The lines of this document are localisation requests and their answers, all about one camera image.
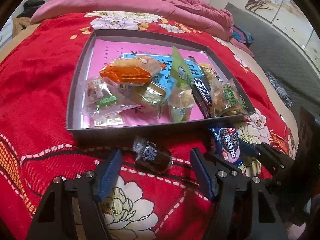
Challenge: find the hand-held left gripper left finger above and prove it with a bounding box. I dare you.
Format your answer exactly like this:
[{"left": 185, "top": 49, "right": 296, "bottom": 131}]
[{"left": 26, "top": 149, "right": 123, "bottom": 240}]

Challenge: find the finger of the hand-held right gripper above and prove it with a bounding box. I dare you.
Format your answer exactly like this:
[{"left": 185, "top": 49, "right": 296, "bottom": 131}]
[
  {"left": 246, "top": 159, "right": 288, "bottom": 180},
  {"left": 239, "top": 142, "right": 293, "bottom": 168}
]

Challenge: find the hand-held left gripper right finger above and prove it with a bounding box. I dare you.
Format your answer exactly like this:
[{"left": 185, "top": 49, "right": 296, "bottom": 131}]
[{"left": 189, "top": 149, "right": 284, "bottom": 240}]

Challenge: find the blue cookie packet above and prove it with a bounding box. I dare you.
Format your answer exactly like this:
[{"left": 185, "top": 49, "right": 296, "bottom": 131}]
[{"left": 208, "top": 126, "right": 245, "bottom": 167}]

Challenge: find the grey shallow cardboard box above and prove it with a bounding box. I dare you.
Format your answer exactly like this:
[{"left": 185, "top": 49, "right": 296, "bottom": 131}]
[{"left": 65, "top": 29, "right": 256, "bottom": 142}]

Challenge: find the dark brown cake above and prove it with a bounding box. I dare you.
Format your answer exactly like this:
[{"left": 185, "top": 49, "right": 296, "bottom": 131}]
[{"left": 132, "top": 136, "right": 174, "bottom": 173}]

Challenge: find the clear crispy snack packet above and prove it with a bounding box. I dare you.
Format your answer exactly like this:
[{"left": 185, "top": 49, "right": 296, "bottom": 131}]
[{"left": 212, "top": 78, "right": 248, "bottom": 117}]

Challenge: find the dark brown chocolate bar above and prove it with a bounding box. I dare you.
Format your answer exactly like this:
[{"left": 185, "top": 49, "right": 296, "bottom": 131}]
[{"left": 190, "top": 76, "right": 216, "bottom": 118}]

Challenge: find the clear red pastry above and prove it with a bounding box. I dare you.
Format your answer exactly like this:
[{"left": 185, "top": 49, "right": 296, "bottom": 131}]
[{"left": 80, "top": 76, "right": 137, "bottom": 118}]

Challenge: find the long yellow snack packet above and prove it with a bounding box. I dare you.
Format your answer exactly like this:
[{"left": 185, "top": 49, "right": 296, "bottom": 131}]
[{"left": 200, "top": 63, "right": 220, "bottom": 85}]

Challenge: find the clear green pastry packet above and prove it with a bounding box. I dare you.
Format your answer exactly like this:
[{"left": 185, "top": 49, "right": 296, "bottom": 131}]
[{"left": 131, "top": 82, "right": 168, "bottom": 120}]

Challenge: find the orange pastry packet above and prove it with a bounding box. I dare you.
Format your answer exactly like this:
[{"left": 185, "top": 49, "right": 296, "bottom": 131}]
[{"left": 99, "top": 57, "right": 166, "bottom": 84}]

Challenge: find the green-topped clear snack packet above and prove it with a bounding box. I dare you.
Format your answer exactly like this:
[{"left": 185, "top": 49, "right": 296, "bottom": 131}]
[{"left": 168, "top": 46, "right": 196, "bottom": 123}]

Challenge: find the dark patterned cloth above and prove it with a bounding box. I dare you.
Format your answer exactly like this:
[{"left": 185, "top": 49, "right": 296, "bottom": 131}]
[{"left": 265, "top": 72, "right": 293, "bottom": 108}]

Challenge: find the grey padded headboard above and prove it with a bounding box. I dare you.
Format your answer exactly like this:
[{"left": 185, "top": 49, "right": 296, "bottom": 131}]
[{"left": 225, "top": 2, "right": 320, "bottom": 120}]

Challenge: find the teal purple cloth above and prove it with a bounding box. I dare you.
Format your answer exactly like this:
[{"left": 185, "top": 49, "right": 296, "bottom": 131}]
[{"left": 231, "top": 26, "right": 255, "bottom": 46}]

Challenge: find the red floral blanket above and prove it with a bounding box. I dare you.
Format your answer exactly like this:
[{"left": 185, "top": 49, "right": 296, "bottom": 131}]
[{"left": 0, "top": 10, "right": 300, "bottom": 240}]

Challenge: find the brown fuzzy blanket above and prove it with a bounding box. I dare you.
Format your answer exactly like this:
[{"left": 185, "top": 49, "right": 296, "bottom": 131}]
[{"left": 11, "top": 17, "right": 34, "bottom": 38}]

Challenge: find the pink quilt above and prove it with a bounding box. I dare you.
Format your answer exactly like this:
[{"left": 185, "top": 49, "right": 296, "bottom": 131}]
[{"left": 30, "top": 0, "right": 254, "bottom": 55}]

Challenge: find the dark clothes pile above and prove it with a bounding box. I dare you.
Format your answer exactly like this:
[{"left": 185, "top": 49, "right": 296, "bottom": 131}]
[{"left": 22, "top": 0, "right": 47, "bottom": 18}]

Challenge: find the floral wall art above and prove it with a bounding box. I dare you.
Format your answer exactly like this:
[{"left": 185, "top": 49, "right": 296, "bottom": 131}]
[{"left": 246, "top": 0, "right": 317, "bottom": 53}]

